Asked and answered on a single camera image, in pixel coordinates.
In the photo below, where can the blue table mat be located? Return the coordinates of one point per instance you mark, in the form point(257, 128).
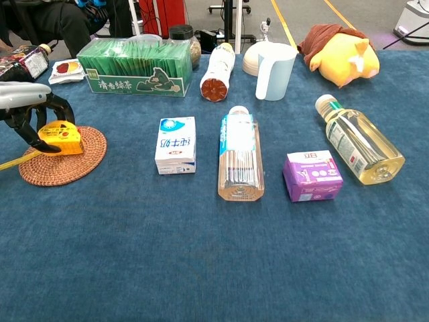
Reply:
point(214, 251)

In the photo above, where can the black tripod stand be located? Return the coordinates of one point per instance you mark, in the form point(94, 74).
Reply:
point(229, 16)

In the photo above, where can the white red snack packet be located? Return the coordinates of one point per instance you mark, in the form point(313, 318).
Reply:
point(67, 70)

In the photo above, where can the white blue milk carton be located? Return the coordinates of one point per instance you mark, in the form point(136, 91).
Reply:
point(176, 144)

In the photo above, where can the white slanted frame leg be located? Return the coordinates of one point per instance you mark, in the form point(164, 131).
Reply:
point(134, 16)

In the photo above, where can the clear bottle pale yellow liquid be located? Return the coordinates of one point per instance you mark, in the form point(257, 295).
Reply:
point(365, 147)

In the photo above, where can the white light-blue measuring cup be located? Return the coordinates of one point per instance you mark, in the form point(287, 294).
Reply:
point(276, 73)

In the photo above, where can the red cabinet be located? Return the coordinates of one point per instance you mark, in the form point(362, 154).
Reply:
point(164, 15)

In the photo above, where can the small purple box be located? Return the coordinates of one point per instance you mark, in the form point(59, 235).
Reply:
point(311, 177)

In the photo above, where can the round woven rattan coaster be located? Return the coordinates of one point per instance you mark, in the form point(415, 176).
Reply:
point(67, 167)

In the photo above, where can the white tea drink bottle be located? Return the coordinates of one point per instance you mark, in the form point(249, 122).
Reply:
point(218, 73)

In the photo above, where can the yellow tape measure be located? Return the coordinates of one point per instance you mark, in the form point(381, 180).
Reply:
point(67, 139)

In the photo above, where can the glass jar black lid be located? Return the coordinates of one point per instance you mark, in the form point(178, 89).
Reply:
point(182, 33)

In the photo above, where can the yellow plush toy brown cloth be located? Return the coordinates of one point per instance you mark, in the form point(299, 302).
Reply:
point(345, 57)

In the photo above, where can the white machine housing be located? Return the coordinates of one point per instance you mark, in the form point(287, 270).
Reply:
point(415, 16)

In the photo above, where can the beige bowl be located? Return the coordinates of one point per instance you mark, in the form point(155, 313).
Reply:
point(249, 62)

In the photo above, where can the white upright pole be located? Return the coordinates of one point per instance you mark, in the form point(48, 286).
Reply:
point(238, 23)

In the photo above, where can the green tea bag box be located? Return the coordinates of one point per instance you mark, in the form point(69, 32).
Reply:
point(134, 67)

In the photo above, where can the clear water bottle white cap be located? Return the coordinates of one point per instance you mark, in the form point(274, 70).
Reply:
point(240, 157)

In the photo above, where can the dark soy sauce bottle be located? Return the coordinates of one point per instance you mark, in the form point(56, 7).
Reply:
point(20, 63)

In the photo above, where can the black adapter box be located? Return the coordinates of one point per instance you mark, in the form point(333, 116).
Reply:
point(207, 38)

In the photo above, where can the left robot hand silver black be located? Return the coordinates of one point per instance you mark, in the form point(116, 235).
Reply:
point(20, 95)

